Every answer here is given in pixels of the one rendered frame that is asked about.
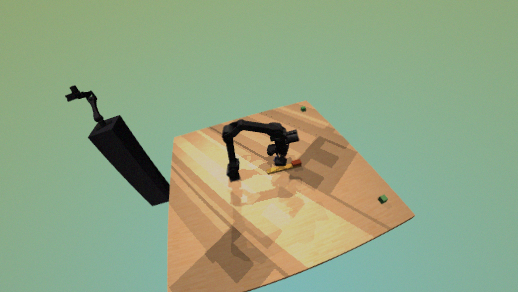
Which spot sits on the yellow bar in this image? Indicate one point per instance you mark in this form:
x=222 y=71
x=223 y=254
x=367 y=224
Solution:
x=294 y=164

